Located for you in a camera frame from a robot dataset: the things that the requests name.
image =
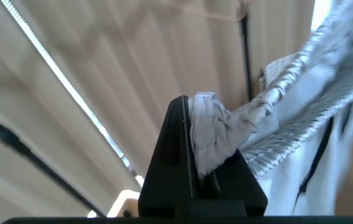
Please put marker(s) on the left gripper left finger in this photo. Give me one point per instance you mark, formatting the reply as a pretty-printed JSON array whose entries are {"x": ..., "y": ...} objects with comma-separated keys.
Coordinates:
[{"x": 164, "y": 186}]

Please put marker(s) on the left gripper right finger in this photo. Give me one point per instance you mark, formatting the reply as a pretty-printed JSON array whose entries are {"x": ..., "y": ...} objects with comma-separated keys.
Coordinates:
[{"x": 241, "y": 186}]

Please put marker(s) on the pale grey shorts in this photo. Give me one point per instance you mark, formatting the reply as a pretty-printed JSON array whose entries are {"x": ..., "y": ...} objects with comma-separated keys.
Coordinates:
[{"x": 288, "y": 174}]

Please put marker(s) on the white laundry basket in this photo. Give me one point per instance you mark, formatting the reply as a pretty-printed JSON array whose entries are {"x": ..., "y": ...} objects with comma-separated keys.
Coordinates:
[{"x": 276, "y": 68}]

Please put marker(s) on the beige curtain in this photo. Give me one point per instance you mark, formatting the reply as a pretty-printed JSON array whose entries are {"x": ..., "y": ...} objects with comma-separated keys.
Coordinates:
[{"x": 133, "y": 62}]

